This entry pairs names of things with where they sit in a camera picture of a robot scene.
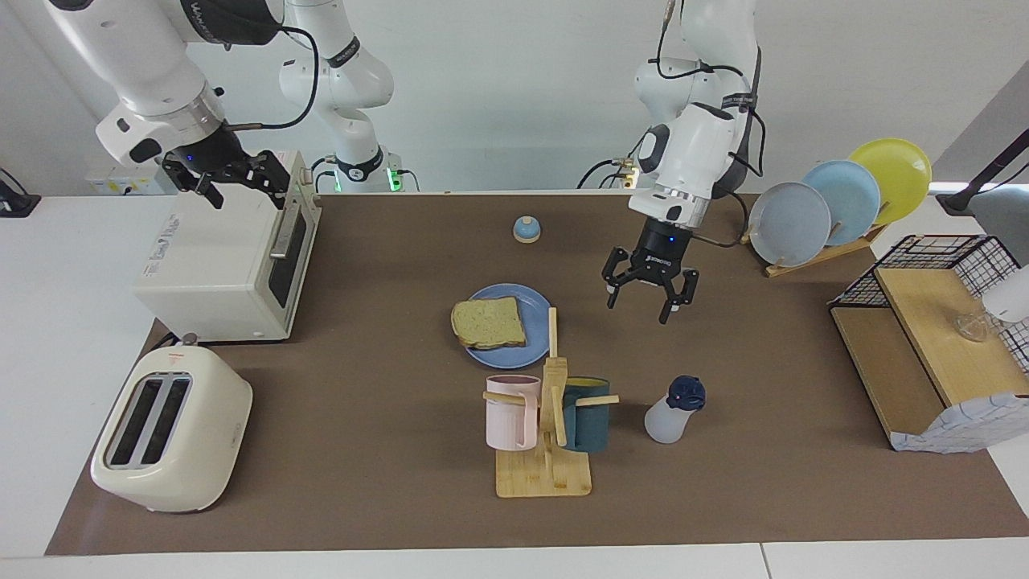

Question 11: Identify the wooden mug tree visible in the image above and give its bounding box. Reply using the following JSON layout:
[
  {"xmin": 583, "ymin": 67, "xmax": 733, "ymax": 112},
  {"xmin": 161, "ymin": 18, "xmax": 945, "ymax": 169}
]
[{"xmin": 482, "ymin": 307, "xmax": 621, "ymax": 499}]

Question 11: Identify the white blue checked cloth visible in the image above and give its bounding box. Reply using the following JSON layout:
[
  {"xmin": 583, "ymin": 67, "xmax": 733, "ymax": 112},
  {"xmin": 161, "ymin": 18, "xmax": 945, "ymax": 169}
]
[{"xmin": 891, "ymin": 392, "xmax": 1029, "ymax": 454}]

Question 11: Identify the pink mug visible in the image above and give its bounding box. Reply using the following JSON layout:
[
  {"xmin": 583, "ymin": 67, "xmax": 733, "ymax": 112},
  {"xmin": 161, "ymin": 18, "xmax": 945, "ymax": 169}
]
[{"xmin": 486, "ymin": 375, "xmax": 542, "ymax": 451}]

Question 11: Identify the white toaster oven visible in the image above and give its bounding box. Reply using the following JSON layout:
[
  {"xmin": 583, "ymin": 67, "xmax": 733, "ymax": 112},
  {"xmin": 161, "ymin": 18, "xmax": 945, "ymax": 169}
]
[{"xmin": 133, "ymin": 149, "xmax": 322, "ymax": 343}]

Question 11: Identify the blue round plate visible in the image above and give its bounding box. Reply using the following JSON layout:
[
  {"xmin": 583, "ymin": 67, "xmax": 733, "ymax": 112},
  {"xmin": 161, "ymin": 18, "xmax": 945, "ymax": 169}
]
[{"xmin": 462, "ymin": 283, "xmax": 555, "ymax": 369}]

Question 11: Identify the brown table mat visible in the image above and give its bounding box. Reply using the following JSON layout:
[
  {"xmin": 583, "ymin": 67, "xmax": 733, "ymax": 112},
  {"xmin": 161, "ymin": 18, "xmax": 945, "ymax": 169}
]
[{"xmin": 46, "ymin": 191, "xmax": 1029, "ymax": 556}]

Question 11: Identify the wooden plate rack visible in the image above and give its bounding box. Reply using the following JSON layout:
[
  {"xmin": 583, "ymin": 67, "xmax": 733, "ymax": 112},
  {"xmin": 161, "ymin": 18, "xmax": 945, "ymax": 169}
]
[{"xmin": 738, "ymin": 224, "xmax": 889, "ymax": 278}]

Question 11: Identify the wooden shelf with wire basket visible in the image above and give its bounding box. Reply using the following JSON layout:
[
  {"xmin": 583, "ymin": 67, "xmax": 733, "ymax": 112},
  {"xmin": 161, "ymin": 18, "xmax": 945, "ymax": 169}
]
[{"xmin": 828, "ymin": 234, "xmax": 1029, "ymax": 453}]

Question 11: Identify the white cylindrical object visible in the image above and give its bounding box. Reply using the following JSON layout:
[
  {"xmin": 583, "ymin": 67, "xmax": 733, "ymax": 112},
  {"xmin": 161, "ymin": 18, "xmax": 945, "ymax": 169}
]
[{"xmin": 982, "ymin": 265, "xmax": 1029, "ymax": 322}]

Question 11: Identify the pale grey-blue plate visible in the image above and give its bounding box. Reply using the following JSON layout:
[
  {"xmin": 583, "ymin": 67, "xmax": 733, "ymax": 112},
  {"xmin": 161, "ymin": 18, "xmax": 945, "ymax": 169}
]
[{"xmin": 748, "ymin": 182, "xmax": 832, "ymax": 267}]

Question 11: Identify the yellow plate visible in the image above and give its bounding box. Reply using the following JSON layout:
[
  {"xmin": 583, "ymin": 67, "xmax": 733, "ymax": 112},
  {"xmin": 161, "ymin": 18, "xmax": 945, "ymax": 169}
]
[{"xmin": 849, "ymin": 138, "xmax": 933, "ymax": 227}]

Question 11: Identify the black device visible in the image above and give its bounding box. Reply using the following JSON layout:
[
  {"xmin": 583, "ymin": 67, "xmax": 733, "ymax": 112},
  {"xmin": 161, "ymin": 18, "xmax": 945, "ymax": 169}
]
[{"xmin": 0, "ymin": 167, "xmax": 41, "ymax": 218}]

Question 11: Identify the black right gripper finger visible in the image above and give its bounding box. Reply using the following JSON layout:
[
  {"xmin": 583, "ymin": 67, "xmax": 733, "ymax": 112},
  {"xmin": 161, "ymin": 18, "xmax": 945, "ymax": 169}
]
[
  {"xmin": 163, "ymin": 165, "xmax": 224, "ymax": 211},
  {"xmin": 241, "ymin": 150, "xmax": 292, "ymax": 211}
]

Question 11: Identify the white power box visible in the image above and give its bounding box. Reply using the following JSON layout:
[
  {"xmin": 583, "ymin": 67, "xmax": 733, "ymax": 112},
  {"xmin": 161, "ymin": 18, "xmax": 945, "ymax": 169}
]
[{"xmin": 84, "ymin": 165, "xmax": 174, "ymax": 196}]

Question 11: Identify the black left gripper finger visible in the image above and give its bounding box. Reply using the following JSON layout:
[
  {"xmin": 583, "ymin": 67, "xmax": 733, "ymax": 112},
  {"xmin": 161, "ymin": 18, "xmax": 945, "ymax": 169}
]
[
  {"xmin": 603, "ymin": 245, "xmax": 636, "ymax": 310},
  {"xmin": 659, "ymin": 269, "xmax": 700, "ymax": 325}
]

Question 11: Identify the bread slice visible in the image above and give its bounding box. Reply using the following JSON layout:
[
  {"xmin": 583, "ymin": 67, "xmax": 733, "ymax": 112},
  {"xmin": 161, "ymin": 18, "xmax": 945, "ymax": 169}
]
[{"xmin": 450, "ymin": 296, "xmax": 528, "ymax": 350}]

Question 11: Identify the light blue plate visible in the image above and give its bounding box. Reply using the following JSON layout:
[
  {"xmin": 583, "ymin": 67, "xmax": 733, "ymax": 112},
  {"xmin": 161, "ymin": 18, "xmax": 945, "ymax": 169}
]
[{"xmin": 802, "ymin": 160, "xmax": 882, "ymax": 247}]

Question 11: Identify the cream two-slot toaster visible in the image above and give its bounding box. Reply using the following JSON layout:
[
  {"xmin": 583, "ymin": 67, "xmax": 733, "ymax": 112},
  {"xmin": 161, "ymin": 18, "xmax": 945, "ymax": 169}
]
[{"xmin": 90, "ymin": 342, "xmax": 254, "ymax": 514}]

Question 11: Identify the white bottle with blue cap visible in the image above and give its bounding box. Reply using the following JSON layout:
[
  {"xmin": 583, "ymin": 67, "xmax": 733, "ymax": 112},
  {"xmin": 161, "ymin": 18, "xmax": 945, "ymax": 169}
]
[{"xmin": 644, "ymin": 376, "xmax": 707, "ymax": 445}]

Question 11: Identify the dark teal mug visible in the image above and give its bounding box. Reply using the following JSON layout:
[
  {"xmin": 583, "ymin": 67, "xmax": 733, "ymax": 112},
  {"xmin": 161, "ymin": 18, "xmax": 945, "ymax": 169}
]
[{"xmin": 560, "ymin": 377, "xmax": 612, "ymax": 454}]

